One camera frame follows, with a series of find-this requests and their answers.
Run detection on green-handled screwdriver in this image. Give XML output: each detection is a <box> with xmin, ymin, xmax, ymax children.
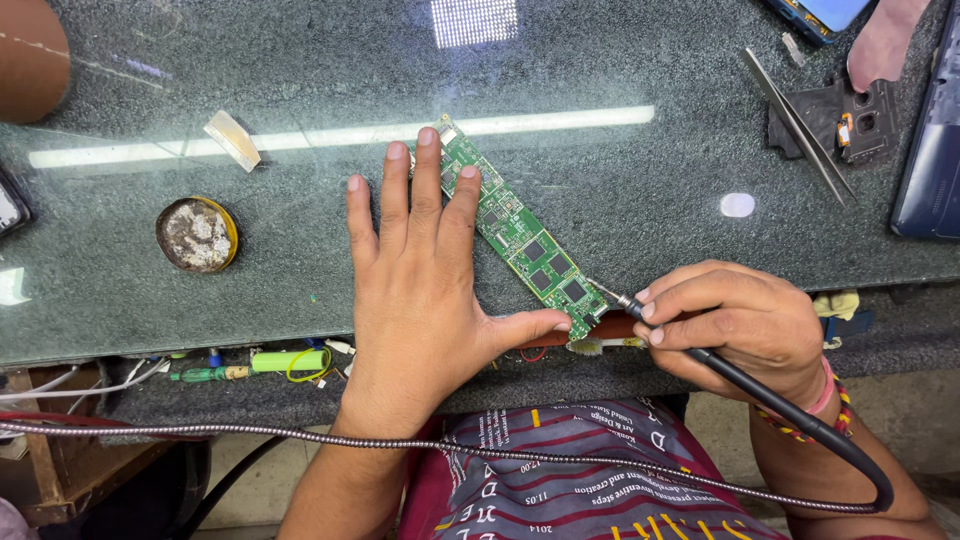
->
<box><xmin>169</xmin><ymin>364</ymin><xmax>253</xmax><ymax>384</ymax></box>

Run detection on black soldering iron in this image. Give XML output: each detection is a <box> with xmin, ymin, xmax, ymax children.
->
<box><xmin>586</xmin><ymin>277</ymin><xmax>896</xmax><ymax>516</ymax></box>

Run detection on red and yellow thread bracelet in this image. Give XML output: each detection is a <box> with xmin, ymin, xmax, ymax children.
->
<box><xmin>753</xmin><ymin>372</ymin><xmax>855</xmax><ymax>444</ymax></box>

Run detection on yellow cloth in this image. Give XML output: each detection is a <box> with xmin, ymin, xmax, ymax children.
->
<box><xmin>812</xmin><ymin>289</ymin><xmax>862</xmax><ymax>323</ymax></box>

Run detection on silver braided metal hose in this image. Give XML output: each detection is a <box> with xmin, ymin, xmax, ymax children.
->
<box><xmin>0</xmin><ymin>420</ymin><xmax>880</xmax><ymax>514</ymax></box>

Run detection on white cables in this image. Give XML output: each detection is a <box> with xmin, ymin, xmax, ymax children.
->
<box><xmin>0</xmin><ymin>357</ymin><xmax>173</xmax><ymax>402</ymax></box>

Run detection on black cable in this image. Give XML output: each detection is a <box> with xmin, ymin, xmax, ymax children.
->
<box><xmin>175</xmin><ymin>435</ymin><xmax>291</xmax><ymax>540</ymax></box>

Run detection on maroon grey printed shirt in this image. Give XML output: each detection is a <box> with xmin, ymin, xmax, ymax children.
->
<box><xmin>396</xmin><ymin>396</ymin><xmax>790</xmax><ymax>540</ymax></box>

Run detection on blue phone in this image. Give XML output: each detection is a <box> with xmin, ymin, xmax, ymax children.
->
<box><xmin>765</xmin><ymin>0</ymin><xmax>876</xmax><ymax>47</ymax></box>

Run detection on round yellow-rimmed flux tin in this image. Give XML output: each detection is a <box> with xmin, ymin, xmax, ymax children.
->
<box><xmin>155</xmin><ymin>196</ymin><xmax>240</xmax><ymax>274</ymax></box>

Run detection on beige tape scrap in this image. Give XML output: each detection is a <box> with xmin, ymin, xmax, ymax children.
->
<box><xmin>203</xmin><ymin>110</ymin><xmax>263</xmax><ymax>174</ymax></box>

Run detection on brown round object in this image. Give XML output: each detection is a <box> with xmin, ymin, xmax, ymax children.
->
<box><xmin>0</xmin><ymin>0</ymin><xmax>72</xmax><ymax>126</ymax></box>

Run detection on green cylindrical battery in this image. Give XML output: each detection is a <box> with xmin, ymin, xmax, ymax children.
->
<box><xmin>250</xmin><ymin>349</ymin><xmax>332</xmax><ymax>375</ymax></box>

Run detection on blue tool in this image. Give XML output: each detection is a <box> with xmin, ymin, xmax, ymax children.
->
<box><xmin>819</xmin><ymin>310</ymin><xmax>876</xmax><ymax>351</ymax></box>

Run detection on person's right hand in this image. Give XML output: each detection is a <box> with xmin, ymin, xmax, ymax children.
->
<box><xmin>633</xmin><ymin>260</ymin><xmax>830</xmax><ymax>411</ymax></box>

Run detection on person's left hand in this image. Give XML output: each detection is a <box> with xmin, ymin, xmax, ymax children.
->
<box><xmin>337</xmin><ymin>127</ymin><xmax>573</xmax><ymax>423</ymax></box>

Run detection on red-brown tool handle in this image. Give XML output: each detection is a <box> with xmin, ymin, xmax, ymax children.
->
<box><xmin>517</xmin><ymin>309</ymin><xmax>700</xmax><ymax>351</ymax></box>

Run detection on small bristle brush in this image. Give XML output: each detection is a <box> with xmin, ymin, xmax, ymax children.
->
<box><xmin>564</xmin><ymin>336</ymin><xmax>648</xmax><ymax>357</ymax></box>

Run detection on wooden stool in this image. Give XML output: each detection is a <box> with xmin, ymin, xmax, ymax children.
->
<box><xmin>0</xmin><ymin>365</ymin><xmax>178</xmax><ymax>528</ymax></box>

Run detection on black phone frame part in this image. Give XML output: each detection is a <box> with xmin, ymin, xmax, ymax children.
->
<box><xmin>766</xmin><ymin>73</ymin><xmax>902</xmax><ymax>167</ymax></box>

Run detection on black phone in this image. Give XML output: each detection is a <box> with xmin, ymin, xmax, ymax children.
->
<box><xmin>0</xmin><ymin>171</ymin><xmax>33</xmax><ymax>239</ymax></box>

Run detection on long green circuit board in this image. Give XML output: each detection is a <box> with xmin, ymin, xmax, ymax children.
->
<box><xmin>408</xmin><ymin>114</ymin><xmax>611</xmax><ymax>343</ymax></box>

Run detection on yellow rubber band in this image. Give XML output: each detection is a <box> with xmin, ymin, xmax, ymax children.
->
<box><xmin>285</xmin><ymin>346</ymin><xmax>334</xmax><ymax>384</ymax></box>

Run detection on pink wrist band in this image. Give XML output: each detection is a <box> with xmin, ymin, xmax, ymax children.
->
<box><xmin>803</xmin><ymin>354</ymin><xmax>837</xmax><ymax>417</ymax></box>

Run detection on silver metal tweezers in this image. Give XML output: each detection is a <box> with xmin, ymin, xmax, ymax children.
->
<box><xmin>741</xmin><ymin>47</ymin><xmax>858</xmax><ymax>210</ymax></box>

